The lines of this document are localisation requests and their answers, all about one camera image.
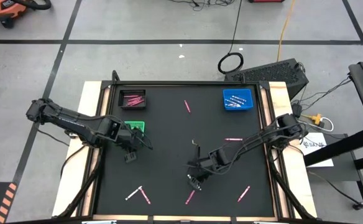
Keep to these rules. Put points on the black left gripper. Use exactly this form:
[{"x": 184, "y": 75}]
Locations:
[{"x": 130, "y": 139}]

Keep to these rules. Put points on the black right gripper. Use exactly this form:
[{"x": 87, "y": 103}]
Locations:
[{"x": 208, "y": 165}]

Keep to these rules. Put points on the reddish pink crayon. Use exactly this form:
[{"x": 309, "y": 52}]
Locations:
[{"x": 233, "y": 139}]

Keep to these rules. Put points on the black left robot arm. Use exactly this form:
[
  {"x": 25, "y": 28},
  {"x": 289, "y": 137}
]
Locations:
[{"x": 69, "y": 119}]

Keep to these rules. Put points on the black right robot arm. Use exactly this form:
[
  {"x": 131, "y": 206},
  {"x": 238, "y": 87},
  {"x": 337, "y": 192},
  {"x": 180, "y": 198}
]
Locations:
[{"x": 259, "y": 138}]

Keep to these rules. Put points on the green plastic basket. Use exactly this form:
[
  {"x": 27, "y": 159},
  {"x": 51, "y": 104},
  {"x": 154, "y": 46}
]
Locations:
[{"x": 138, "y": 124}]

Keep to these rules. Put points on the black table mat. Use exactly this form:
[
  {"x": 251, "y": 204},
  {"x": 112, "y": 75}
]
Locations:
[{"x": 169, "y": 124}]

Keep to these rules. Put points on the black plastic basket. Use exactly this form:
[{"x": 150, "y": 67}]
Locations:
[{"x": 122, "y": 104}]

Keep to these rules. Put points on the blue plastic basket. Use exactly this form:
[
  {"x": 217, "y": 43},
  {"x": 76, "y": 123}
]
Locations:
[{"x": 246, "y": 105}]

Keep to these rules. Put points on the black power adapter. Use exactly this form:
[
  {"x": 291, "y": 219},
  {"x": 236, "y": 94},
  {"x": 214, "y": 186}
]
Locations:
[{"x": 297, "y": 109}]

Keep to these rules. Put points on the white printed paper sheet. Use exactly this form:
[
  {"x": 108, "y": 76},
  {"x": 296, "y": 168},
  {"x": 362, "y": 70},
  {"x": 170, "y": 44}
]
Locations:
[{"x": 318, "y": 155}]

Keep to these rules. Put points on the black perforated computer tower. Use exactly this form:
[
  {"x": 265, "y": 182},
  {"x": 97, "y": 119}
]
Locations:
[{"x": 271, "y": 73}]

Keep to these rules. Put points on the orange power splitter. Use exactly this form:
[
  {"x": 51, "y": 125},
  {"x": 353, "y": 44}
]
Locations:
[{"x": 315, "y": 118}]

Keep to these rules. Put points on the orange shop vacuum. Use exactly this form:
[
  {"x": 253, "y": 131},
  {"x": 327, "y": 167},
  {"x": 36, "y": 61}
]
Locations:
[{"x": 4, "y": 9}]

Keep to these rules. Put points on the silver aluminium bracket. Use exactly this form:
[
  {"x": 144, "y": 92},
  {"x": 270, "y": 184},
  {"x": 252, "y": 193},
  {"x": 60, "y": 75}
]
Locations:
[
  {"x": 270, "y": 222},
  {"x": 99, "y": 222}
]

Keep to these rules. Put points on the black frame clamp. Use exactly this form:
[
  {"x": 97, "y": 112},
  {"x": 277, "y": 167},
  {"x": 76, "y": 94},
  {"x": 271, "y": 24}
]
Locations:
[{"x": 115, "y": 76}]

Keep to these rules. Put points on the black aluminium table frame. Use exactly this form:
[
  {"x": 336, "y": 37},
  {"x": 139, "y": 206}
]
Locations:
[{"x": 184, "y": 82}]

